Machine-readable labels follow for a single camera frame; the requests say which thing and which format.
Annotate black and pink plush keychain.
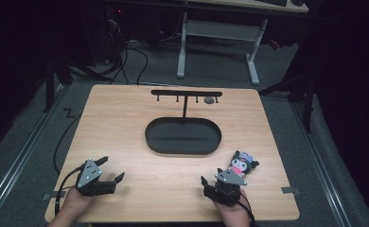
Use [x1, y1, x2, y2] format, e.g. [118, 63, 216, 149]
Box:
[229, 149, 260, 178]

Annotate person's right hand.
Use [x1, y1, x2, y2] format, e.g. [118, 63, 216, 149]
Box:
[213, 188, 252, 221]

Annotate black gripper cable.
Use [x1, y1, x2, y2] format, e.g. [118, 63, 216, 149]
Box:
[236, 190, 258, 227]
[53, 113, 86, 217]

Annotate grey tape strip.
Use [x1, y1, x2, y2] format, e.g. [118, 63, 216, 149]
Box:
[42, 190, 60, 201]
[281, 185, 301, 195]

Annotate black floor cables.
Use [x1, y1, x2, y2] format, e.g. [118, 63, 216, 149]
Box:
[108, 39, 149, 86]

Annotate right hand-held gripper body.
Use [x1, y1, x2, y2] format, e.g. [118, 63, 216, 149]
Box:
[203, 167, 248, 207]

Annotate black metal stand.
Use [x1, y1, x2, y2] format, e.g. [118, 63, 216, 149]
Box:
[43, 52, 113, 114]
[257, 61, 318, 134]

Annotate black keyboard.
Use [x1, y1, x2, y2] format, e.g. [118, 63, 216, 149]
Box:
[256, 0, 289, 8]

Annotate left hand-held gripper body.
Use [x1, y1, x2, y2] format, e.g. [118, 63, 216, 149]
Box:
[75, 158, 117, 198]

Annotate black hook stand with tray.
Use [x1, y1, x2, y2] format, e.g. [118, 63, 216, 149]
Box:
[144, 89, 223, 156]

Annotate person's left hand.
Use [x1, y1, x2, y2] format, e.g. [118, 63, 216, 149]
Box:
[60, 186, 96, 219]

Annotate black computer tower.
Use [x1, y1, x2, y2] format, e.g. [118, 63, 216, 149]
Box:
[105, 5, 129, 65]

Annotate metal floor rail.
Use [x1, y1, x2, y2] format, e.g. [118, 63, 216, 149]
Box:
[0, 84, 67, 218]
[290, 102, 352, 227]

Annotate white frame desk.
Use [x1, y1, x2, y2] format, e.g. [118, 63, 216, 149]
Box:
[175, 0, 310, 86]

